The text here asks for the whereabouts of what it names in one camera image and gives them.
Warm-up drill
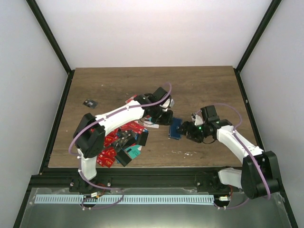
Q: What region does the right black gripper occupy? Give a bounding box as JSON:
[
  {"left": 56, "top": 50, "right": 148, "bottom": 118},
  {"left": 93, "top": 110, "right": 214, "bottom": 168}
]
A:
[{"left": 176, "top": 122, "right": 209, "bottom": 143}]

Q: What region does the blue leather card holder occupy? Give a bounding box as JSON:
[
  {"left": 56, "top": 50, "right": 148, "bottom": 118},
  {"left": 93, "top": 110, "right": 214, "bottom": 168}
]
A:
[{"left": 169, "top": 117, "right": 182, "bottom": 140}]

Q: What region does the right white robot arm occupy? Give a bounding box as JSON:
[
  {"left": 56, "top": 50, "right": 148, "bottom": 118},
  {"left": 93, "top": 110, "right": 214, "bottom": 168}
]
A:
[{"left": 176, "top": 105, "right": 283, "bottom": 199}]

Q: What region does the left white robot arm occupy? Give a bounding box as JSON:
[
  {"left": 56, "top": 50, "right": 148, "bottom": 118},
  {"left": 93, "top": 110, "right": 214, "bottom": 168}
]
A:
[{"left": 68, "top": 87, "right": 174, "bottom": 192}]

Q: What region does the white card with red dot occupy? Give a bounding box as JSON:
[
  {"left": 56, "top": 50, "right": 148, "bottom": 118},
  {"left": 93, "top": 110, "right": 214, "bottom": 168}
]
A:
[{"left": 143, "top": 120, "right": 159, "bottom": 129}]

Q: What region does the white pink card top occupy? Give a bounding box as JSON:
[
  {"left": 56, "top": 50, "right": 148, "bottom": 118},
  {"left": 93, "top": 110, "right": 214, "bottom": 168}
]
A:
[{"left": 125, "top": 95, "right": 137, "bottom": 104}]

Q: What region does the black card right pile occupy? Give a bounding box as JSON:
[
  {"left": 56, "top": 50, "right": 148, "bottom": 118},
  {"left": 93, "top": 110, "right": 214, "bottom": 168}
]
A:
[{"left": 136, "top": 131, "right": 149, "bottom": 146}]

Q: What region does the black card pile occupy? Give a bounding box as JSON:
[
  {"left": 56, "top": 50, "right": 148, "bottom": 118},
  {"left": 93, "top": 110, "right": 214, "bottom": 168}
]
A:
[
  {"left": 136, "top": 131, "right": 149, "bottom": 146},
  {"left": 115, "top": 150, "right": 132, "bottom": 167}
]

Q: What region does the black cards stack centre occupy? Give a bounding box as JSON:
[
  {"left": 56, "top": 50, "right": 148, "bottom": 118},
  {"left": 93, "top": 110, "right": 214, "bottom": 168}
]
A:
[{"left": 112, "top": 130, "right": 136, "bottom": 153}]

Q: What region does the teal card bottom pile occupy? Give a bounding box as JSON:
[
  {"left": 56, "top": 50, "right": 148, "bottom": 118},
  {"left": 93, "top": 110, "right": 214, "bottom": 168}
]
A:
[{"left": 125, "top": 145, "right": 142, "bottom": 159}]

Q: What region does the black card bottom pile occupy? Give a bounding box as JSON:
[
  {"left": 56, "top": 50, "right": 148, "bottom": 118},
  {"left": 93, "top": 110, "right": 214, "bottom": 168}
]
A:
[{"left": 115, "top": 150, "right": 132, "bottom": 167}]

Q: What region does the small black card far left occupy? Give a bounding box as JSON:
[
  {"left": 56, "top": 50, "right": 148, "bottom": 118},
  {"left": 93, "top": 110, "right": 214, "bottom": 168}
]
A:
[{"left": 83, "top": 99, "right": 98, "bottom": 109}]

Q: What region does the red VIP card bottom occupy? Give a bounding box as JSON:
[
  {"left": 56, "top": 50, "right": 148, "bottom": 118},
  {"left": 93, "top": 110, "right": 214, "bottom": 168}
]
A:
[{"left": 97, "top": 147, "right": 117, "bottom": 168}]

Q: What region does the light blue slotted strip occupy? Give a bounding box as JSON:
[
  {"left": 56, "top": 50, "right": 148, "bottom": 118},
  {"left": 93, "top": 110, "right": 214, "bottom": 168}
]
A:
[{"left": 34, "top": 194, "right": 214, "bottom": 205}]

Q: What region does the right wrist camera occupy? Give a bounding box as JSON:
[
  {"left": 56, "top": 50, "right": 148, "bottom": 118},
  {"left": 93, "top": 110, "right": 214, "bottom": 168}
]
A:
[{"left": 191, "top": 114, "right": 204, "bottom": 126}]

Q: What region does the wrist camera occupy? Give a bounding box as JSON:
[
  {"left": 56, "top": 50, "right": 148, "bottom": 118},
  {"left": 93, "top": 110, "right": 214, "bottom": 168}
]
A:
[
  {"left": 191, "top": 114, "right": 204, "bottom": 126},
  {"left": 160, "top": 97, "right": 175, "bottom": 109}
]

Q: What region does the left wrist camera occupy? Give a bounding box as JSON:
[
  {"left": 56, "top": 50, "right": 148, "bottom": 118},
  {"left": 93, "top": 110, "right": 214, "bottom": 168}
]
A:
[{"left": 160, "top": 97, "right": 175, "bottom": 109}]

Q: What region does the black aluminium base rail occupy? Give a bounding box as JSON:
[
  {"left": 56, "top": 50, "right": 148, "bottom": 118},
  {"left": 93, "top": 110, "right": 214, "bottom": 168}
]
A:
[{"left": 29, "top": 167, "right": 228, "bottom": 193}]

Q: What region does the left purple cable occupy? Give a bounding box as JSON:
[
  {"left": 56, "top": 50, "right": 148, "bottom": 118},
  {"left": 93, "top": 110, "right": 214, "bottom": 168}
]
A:
[{"left": 68, "top": 82, "right": 172, "bottom": 210}]

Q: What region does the purple cable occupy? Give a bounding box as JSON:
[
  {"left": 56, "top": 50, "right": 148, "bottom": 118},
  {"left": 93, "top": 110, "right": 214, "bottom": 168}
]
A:
[
  {"left": 68, "top": 82, "right": 172, "bottom": 210},
  {"left": 191, "top": 103, "right": 272, "bottom": 210}
]

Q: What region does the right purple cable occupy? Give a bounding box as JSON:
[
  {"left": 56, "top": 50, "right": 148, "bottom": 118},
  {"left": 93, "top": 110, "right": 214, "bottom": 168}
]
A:
[{"left": 191, "top": 103, "right": 272, "bottom": 210}]

